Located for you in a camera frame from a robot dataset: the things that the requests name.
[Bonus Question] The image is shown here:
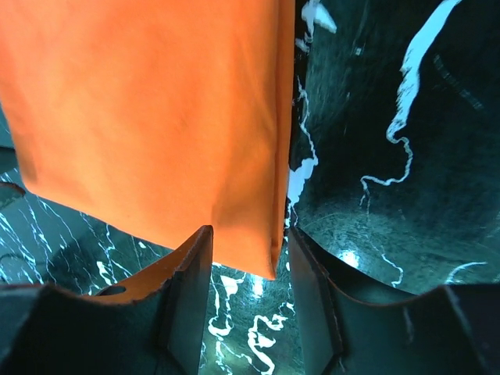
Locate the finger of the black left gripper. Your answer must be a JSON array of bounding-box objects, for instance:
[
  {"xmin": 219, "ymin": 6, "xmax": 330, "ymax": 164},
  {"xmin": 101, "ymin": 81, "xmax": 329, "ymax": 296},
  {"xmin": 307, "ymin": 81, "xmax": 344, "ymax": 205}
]
[{"xmin": 0, "ymin": 182, "xmax": 26, "ymax": 207}]

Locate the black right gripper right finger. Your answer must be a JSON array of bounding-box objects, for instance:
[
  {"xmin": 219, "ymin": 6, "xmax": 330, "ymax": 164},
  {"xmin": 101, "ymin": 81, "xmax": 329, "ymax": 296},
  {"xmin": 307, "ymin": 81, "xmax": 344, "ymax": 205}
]
[{"xmin": 289, "ymin": 227, "xmax": 499, "ymax": 374}]

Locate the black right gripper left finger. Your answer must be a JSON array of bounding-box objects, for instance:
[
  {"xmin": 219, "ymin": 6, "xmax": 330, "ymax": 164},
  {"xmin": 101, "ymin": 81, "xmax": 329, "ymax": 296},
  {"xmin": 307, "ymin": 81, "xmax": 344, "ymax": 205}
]
[{"xmin": 1, "ymin": 225, "xmax": 213, "ymax": 374}]

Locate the orange t-shirt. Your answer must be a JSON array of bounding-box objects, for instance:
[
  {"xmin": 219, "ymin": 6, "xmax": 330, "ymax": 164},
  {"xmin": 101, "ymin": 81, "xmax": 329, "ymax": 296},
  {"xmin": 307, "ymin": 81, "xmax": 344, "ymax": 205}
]
[{"xmin": 1, "ymin": 1, "xmax": 295, "ymax": 280}]

